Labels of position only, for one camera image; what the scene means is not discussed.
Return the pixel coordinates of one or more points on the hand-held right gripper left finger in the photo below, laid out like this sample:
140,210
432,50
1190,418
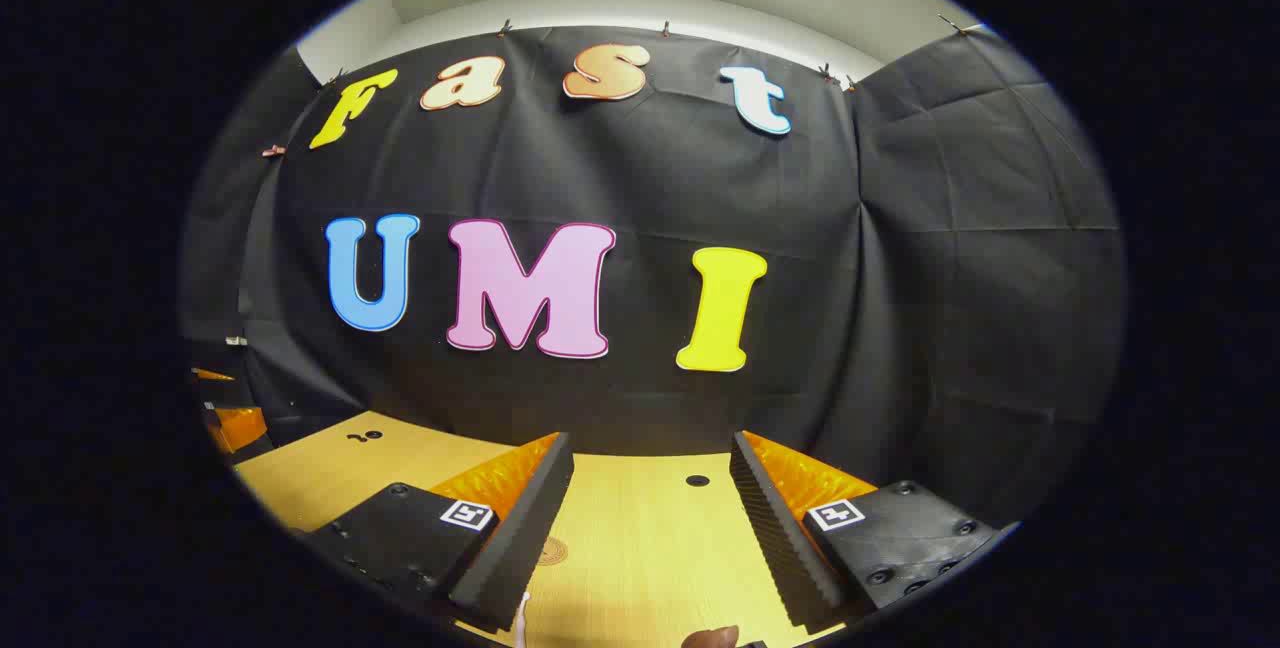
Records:
520,538

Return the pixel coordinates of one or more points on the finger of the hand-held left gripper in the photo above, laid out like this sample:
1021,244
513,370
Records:
240,428
214,374

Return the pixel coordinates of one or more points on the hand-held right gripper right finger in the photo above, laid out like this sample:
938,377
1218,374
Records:
780,538

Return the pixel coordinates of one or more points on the white toothbrush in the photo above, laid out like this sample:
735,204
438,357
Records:
523,620

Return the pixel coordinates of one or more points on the wooden desktop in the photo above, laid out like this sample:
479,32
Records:
640,548

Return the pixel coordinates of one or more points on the black backdrop cloth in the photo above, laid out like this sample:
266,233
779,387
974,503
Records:
640,178

